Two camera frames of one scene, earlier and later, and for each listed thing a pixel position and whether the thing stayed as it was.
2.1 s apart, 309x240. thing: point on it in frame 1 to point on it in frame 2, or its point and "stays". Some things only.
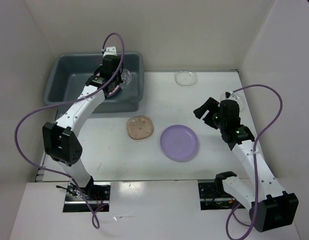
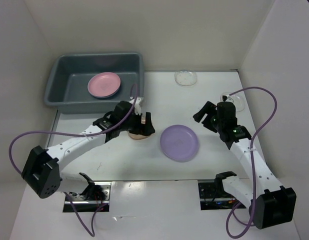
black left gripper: (119, 80) to (146, 129)
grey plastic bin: (68, 74) stays
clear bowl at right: (235, 96) stays
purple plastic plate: (179, 143) stays
